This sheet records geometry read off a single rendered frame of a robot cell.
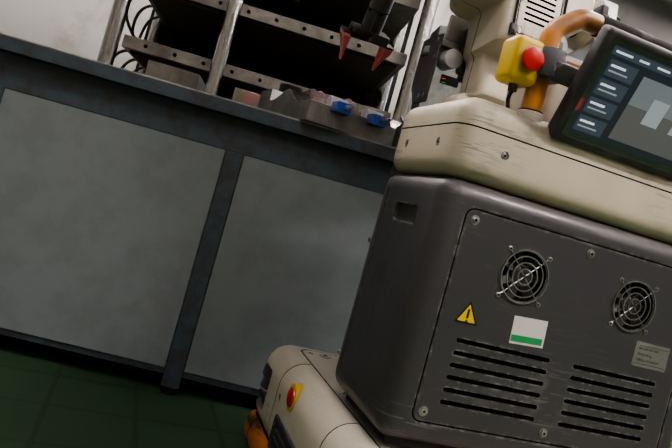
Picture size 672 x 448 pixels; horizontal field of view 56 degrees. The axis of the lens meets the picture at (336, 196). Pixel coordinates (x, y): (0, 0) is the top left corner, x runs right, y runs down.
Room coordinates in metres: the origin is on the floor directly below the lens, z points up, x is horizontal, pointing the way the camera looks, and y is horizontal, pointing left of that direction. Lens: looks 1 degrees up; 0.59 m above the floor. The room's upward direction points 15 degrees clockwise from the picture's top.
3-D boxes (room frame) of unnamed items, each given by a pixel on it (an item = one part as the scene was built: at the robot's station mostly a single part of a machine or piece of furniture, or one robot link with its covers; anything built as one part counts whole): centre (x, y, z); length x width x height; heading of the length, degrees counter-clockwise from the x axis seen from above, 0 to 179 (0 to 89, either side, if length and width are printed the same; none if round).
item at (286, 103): (1.92, 0.11, 0.85); 0.50 x 0.26 x 0.11; 24
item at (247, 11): (2.90, 0.46, 1.26); 1.10 x 0.74 x 0.05; 96
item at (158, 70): (1.93, 0.56, 0.83); 0.20 x 0.15 x 0.07; 6
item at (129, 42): (2.90, 0.46, 1.01); 1.10 x 0.74 x 0.05; 96
